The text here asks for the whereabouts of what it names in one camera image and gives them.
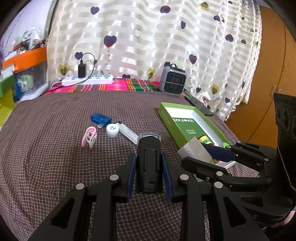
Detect black rectangular clip device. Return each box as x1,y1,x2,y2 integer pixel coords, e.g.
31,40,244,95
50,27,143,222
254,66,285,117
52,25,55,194
135,133,163,194

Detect silver lighter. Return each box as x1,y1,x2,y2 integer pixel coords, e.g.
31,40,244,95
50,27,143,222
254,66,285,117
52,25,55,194
116,123,138,146

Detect pink green cable winder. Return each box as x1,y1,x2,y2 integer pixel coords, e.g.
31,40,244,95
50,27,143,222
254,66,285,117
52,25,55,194
81,126,97,149

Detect small white round case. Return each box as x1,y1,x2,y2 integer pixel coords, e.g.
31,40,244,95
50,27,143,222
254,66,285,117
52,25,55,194
106,123,119,138

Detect blue USB adapter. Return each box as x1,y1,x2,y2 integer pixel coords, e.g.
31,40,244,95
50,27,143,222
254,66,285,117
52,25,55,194
91,113,111,128

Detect white translucent card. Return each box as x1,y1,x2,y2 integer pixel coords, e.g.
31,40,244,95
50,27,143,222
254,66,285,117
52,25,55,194
177,137,212,163

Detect brown bottle red cap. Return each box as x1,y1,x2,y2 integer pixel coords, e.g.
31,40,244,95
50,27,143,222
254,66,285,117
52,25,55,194
198,135,213,145

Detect wooden cabinet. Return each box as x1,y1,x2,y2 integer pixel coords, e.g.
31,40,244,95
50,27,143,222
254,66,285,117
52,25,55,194
225,6,295,148

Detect green and white cardboard box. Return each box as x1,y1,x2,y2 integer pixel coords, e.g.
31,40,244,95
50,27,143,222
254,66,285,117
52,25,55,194
157,102,236,169

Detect black smartphone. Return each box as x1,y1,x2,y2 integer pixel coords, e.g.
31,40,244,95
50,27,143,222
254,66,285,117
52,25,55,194
185,94,213,116

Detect brown checked tablecloth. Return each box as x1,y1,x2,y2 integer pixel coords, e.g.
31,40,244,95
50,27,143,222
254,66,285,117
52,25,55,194
0,89,260,241

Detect grey mini fan heater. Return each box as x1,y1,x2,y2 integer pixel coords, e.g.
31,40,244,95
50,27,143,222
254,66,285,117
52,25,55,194
159,64,187,95

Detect heart patterned curtain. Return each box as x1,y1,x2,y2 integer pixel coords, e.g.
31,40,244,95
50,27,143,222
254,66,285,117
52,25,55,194
47,1,262,120

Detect colourful striped cloth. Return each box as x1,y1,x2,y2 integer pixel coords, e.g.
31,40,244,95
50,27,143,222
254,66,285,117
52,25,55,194
45,79,159,95

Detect white blue power strip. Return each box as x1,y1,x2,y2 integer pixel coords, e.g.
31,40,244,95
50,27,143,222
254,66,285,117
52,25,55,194
61,74,113,86

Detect green yellow box stack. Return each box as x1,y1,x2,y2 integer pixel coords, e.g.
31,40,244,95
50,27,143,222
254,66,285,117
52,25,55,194
0,64,15,128

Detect orange lid storage bin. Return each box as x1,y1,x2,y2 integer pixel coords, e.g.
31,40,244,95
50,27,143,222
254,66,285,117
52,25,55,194
2,47,49,102

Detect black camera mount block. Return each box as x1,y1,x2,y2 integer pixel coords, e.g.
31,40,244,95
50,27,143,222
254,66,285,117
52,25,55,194
273,93,295,188

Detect black charger plug with cable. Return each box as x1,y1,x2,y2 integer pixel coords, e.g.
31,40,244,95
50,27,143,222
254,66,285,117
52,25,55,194
51,52,96,92

